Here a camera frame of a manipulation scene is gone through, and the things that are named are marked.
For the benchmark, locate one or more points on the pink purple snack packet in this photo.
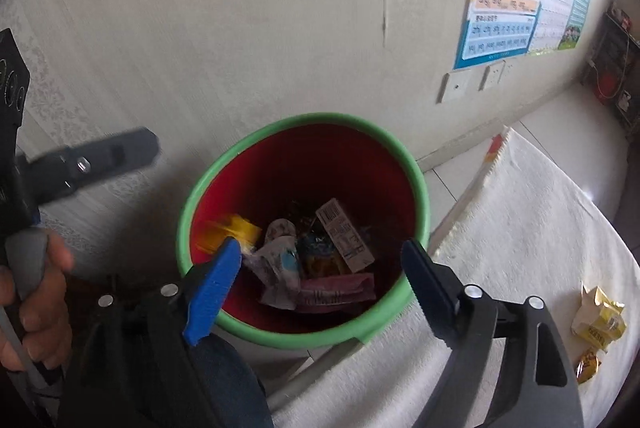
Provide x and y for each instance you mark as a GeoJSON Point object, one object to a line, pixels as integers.
{"type": "Point", "coordinates": [332, 292]}

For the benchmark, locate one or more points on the yellow crumpled wrapper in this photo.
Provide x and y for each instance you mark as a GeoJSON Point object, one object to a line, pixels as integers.
{"type": "Point", "coordinates": [605, 323]}

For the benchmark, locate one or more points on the white wall socket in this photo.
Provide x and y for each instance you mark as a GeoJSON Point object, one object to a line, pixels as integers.
{"type": "Point", "coordinates": [492, 76]}
{"type": "Point", "coordinates": [508, 69]}

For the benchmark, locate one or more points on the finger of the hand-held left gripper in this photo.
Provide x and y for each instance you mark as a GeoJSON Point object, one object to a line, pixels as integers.
{"type": "Point", "coordinates": [100, 158]}

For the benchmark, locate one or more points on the green-rimmed red trash bin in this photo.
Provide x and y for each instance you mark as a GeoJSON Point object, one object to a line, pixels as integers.
{"type": "Point", "coordinates": [310, 158]}

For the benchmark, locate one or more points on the yellow and black wrapper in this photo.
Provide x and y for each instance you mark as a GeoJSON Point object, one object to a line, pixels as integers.
{"type": "Point", "coordinates": [232, 230]}

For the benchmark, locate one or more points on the blue and white wrapper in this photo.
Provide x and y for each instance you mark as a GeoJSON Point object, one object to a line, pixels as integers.
{"type": "Point", "coordinates": [280, 258]}

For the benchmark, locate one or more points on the grey metal table frame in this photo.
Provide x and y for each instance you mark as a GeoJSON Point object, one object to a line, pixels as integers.
{"type": "Point", "coordinates": [320, 365]}

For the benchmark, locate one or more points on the white printed carton box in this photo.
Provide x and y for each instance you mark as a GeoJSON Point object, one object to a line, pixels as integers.
{"type": "Point", "coordinates": [345, 233]}

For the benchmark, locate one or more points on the white wall plate with hole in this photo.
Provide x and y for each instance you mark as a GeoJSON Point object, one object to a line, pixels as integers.
{"type": "Point", "coordinates": [455, 86]}

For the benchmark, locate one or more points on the dark metal shelf rack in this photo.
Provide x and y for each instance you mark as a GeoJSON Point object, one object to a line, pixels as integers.
{"type": "Point", "coordinates": [612, 43]}

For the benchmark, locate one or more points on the small white bag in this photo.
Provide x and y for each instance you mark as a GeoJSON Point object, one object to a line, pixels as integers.
{"type": "Point", "coordinates": [623, 101]}

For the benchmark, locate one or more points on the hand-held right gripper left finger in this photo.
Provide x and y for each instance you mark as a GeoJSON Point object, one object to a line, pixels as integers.
{"type": "Point", "coordinates": [212, 290]}

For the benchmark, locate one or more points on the person's left hand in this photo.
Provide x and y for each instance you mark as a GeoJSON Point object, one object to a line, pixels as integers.
{"type": "Point", "coordinates": [45, 323]}

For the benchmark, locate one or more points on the orange wrapper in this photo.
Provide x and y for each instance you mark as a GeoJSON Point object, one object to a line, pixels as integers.
{"type": "Point", "coordinates": [322, 265]}

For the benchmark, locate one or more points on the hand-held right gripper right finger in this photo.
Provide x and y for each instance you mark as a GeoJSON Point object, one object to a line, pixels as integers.
{"type": "Point", "coordinates": [430, 288]}

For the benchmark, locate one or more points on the golden foil wrapper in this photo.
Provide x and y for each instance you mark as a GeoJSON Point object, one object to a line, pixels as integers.
{"type": "Point", "coordinates": [587, 365]}

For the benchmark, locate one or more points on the blue foil wrapper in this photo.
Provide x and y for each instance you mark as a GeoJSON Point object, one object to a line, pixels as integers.
{"type": "Point", "coordinates": [316, 244]}

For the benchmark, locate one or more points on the red plastic bucket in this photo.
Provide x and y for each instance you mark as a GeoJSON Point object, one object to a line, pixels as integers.
{"type": "Point", "coordinates": [606, 84]}

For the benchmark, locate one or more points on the person's denim-clad leg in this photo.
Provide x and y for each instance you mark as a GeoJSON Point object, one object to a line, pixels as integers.
{"type": "Point", "coordinates": [240, 378]}

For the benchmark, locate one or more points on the white towel table cover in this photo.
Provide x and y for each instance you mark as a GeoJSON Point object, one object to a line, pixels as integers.
{"type": "Point", "coordinates": [525, 233]}

